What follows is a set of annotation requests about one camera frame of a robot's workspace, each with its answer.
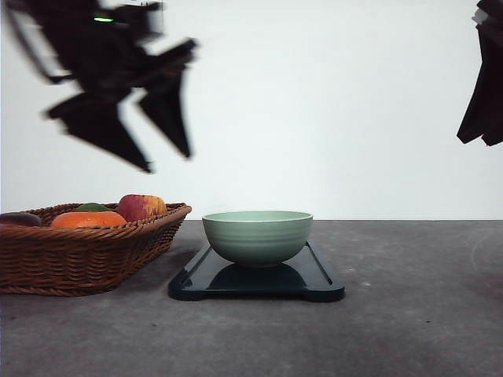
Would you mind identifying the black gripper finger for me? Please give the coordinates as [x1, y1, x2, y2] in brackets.
[46, 89, 154, 173]
[139, 69, 191, 158]

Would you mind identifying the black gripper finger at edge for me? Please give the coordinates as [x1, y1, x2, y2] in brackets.
[457, 0, 503, 147]

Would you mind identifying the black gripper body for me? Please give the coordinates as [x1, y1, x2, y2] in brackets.
[46, 0, 198, 114]

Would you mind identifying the green ceramic bowl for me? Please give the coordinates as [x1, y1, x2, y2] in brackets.
[202, 210, 314, 265]

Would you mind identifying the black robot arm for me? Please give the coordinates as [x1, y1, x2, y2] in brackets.
[5, 0, 198, 173]

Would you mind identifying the brown wicker basket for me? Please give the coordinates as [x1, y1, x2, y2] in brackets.
[0, 203, 192, 296]

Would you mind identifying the green fruit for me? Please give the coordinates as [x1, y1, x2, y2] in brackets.
[75, 203, 110, 212]

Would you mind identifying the red yellow apple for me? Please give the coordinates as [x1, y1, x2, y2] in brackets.
[118, 194, 168, 222]

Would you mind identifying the orange tangerine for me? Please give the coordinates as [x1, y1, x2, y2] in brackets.
[50, 212, 128, 228]

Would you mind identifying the dark purple fruit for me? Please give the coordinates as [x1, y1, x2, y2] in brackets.
[0, 212, 42, 227]

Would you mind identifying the dark blue rectangular tray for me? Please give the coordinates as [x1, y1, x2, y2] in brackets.
[168, 243, 346, 302]

